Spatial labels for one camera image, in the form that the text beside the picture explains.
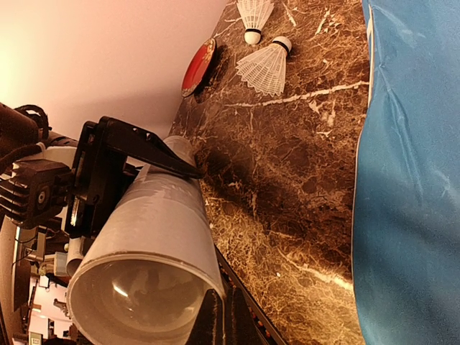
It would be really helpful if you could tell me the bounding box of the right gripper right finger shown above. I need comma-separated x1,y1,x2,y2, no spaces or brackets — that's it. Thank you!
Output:
224,285,288,345

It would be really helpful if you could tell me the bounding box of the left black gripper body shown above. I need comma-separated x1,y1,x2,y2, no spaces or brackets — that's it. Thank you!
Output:
1,105,133,238

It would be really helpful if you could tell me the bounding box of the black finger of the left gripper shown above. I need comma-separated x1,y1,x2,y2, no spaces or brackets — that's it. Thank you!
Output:
103,116,203,179

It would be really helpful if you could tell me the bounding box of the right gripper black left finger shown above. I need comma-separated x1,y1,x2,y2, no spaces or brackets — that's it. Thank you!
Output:
186,289,225,345

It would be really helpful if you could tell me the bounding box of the white shuttlecock tube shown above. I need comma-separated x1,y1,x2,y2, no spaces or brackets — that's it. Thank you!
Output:
236,0,275,45
66,135,226,345

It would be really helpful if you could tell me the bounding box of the clear plastic tube lid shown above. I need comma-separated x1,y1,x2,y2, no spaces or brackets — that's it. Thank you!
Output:
67,247,224,344

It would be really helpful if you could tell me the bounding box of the blue racket bag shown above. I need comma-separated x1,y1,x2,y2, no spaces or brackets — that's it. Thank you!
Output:
351,1,459,344

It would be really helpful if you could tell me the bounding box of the red embroidered round pouch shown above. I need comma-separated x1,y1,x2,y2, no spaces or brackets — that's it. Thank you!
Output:
181,38,217,98

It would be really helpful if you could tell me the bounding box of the white shuttlecock beside tube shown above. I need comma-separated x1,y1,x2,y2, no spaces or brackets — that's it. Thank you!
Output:
236,36,292,96

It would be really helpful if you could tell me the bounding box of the white shuttlecock near tube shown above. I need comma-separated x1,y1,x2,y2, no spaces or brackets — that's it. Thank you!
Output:
236,0,275,45

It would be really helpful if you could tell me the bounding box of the black front table rail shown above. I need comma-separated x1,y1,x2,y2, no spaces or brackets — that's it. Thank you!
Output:
216,249,282,337

